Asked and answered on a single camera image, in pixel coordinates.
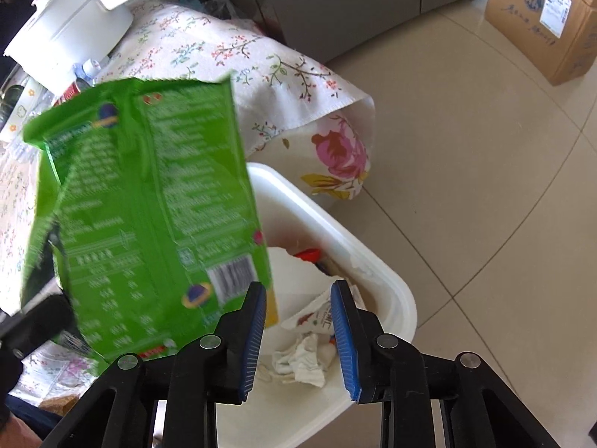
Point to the white snack pouch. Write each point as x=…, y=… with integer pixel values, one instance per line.
x=315, y=318

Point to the lower cardboard box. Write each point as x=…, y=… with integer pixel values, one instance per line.
x=557, y=36

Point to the printed paper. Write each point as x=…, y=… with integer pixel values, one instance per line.
x=298, y=279

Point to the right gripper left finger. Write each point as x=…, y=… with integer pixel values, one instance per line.
x=120, y=408

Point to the red instant noodle bowl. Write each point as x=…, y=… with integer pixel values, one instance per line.
x=311, y=255

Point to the floral tablecloth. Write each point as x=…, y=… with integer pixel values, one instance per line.
x=295, y=115

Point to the white plastic trash bin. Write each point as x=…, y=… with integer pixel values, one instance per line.
x=286, y=415

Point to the red drink can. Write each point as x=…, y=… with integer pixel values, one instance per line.
x=77, y=87

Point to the green snack bag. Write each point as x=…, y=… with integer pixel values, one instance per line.
x=144, y=196

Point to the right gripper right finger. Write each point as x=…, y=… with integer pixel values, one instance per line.
x=418, y=392

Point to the white tissue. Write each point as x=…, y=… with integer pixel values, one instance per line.
x=307, y=361

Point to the clear plastic bottle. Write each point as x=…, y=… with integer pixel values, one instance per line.
x=87, y=70

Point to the white electric cooking pot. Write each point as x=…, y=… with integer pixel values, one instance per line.
x=62, y=34

